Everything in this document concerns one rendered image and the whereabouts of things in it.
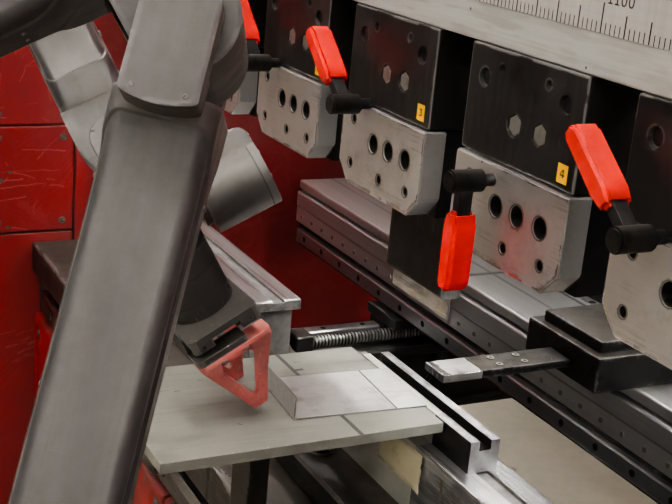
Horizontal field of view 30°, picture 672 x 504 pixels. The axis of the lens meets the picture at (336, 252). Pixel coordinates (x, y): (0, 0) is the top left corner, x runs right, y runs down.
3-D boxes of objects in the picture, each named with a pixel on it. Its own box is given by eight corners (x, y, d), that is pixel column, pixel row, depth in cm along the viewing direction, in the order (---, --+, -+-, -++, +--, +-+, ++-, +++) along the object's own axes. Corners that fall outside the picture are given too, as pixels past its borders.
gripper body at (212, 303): (220, 280, 111) (184, 212, 108) (266, 320, 103) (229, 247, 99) (158, 319, 110) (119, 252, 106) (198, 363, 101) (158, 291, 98)
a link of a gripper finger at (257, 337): (271, 361, 113) (228, 278, 108) (304, 392, 107) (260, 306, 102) (207, 402, 111) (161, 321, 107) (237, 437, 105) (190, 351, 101)
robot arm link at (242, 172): (95, 147, 107) (80, 126, 98) (216, 86, 108) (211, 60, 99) (160, 271, 106) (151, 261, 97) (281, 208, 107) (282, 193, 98)
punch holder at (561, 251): (445, 239, 103) (469, 39, 98) (530, 233, 107) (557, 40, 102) (553, 302, 91) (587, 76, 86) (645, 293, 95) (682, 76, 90)
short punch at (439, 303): (384, 284, 120) (394, 188, 117) (402, 282, 121) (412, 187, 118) (437, 321, 112) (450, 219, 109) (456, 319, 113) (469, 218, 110)
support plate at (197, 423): (94, 384, 114) (95, 374, 114) (350, 355, 126) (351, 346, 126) (159, 475, 99) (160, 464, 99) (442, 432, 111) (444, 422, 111)
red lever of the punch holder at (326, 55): (305, 21, 115) (335, 106, 111) (344, 22, 117) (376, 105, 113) (298, 34, 116) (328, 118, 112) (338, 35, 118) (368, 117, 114)
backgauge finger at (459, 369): (401, 363, 127) (406, 317, 125) (605, 339, 138) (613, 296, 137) (465, 413, 117) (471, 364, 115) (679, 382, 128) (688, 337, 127)
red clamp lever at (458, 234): (429, 287, 98) (443, 167, 95) (473, 283, 100) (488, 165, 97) (441, 295, 97) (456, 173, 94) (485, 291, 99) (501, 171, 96)
